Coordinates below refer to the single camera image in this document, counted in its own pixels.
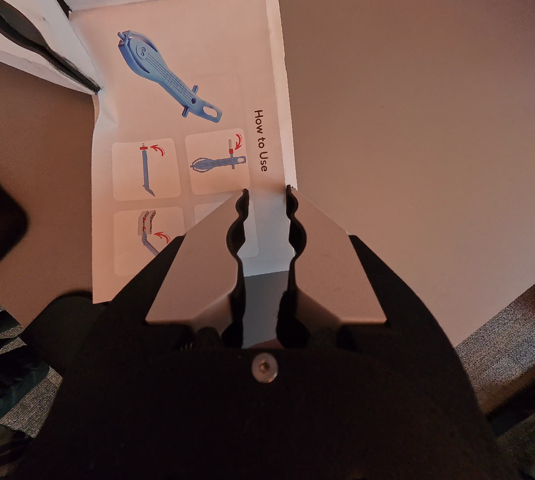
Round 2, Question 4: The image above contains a black chair armrest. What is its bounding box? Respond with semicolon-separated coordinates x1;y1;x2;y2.
21;290;94;376

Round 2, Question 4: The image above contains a black perforated chair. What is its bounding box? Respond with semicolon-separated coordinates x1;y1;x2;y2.
0;183;29;259

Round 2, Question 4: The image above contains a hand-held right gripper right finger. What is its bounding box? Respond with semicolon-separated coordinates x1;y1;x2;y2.
277;185;387;350

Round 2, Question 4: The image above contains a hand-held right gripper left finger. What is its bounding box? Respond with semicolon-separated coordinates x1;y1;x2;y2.
145;189;250;349

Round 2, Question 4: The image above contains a white instruction booklet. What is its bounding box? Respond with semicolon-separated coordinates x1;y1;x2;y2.
42;0;298;304

